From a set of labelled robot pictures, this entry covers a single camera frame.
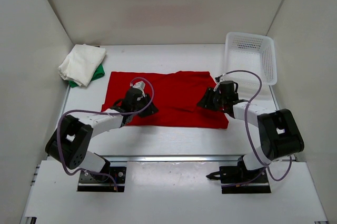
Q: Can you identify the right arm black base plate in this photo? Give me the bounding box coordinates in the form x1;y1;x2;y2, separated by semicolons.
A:
206;166;271;194

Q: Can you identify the green t shirt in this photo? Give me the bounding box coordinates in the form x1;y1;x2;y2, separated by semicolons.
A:
68;64;105;88

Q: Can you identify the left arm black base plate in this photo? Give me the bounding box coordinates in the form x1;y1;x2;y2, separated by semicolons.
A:
77;164;127;193

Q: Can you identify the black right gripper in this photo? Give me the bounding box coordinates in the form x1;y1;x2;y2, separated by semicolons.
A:
197;87;227;112

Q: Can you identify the white t shirt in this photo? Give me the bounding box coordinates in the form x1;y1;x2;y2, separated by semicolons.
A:
58;44;107;87

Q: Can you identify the white plastic basket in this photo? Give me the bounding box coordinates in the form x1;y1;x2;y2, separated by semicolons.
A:
224;32;277;86

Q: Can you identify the aluminium rail front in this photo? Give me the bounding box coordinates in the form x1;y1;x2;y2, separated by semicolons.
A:
104;155;240;162

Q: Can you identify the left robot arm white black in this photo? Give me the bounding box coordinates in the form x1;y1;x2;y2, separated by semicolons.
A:
45;87;158;182

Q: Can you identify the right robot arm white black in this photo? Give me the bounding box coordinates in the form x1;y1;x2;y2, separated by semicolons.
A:
197;81;304;182

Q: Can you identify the red t shirt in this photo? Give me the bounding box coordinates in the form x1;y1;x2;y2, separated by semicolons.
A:
101;71;229;129

